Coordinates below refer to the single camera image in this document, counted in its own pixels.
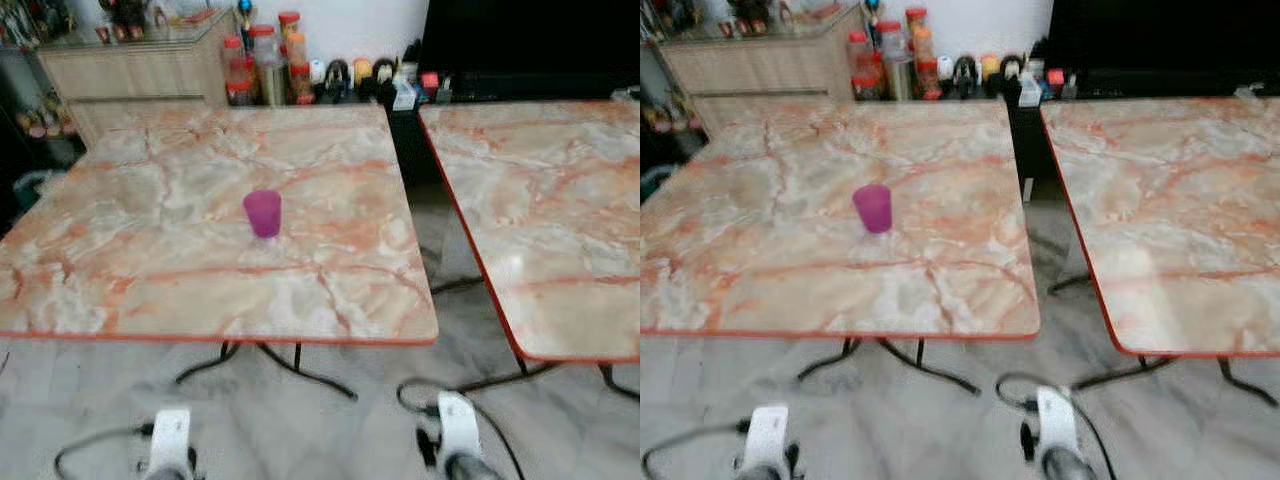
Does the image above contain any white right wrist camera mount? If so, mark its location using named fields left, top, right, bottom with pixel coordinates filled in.
left=1035, top=386, right=1081, bottom=453
left=437, top=392, right=484, bottom=461

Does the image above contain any red-lidded orange jar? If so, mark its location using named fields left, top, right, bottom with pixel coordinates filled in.
left=905, top=8, right=929, bottom=61
left=278, top=12, right=303, bottom=66

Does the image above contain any red-lidded clear plastic jar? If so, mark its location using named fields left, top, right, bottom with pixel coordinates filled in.
left=222, top=37, right=251, bottom=107
left=848, top=30, right=876, bottom=101

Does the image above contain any tall red-lidded steel container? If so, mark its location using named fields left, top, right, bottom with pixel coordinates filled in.
left=876, top=20, right=913, bottom=101
left=248, top=25, right=288, bottom=106

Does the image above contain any purple plastic cup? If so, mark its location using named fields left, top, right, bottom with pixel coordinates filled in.
left=852, top=184, right=893, bottom=235
left=243, top=190, right=283, bottom=239

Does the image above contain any black television screen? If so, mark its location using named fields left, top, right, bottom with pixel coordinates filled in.
left=418, top=0, right=641, bottom=101
left=1045, top=0, right=1280, bottom=97

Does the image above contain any light wooden cabinet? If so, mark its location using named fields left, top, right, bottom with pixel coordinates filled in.
left=660, top=5, right=866, bottom=137
left=38, top=10, right=236, bottom=143

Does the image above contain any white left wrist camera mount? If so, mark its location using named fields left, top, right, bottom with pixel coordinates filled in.
left=150, top=407, right=193, bottom=473
left=743, top=403, right=791, bottom=471

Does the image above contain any black metal table base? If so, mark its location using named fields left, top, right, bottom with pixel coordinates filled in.
left=455, top=355, right=641, bottom=403
left=796, top=336, right=983, bottom=396
left=175, top=340, right=359, bottom=401
left=1070, top=352, right=1280, bottom=408

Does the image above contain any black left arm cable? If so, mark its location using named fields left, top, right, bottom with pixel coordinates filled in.
left=642, top=420, right=748, bottom=479
left=53, top=424, right=154, bottom=479

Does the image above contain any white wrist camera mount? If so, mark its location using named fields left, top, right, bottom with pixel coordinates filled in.
left=437, top=392, right=484, bottom=461
left=150, top=407, right=193, bottom=473
left=743, top=403, right=791, bottom=471
left=1035, top=386, right=1081, bottom=453

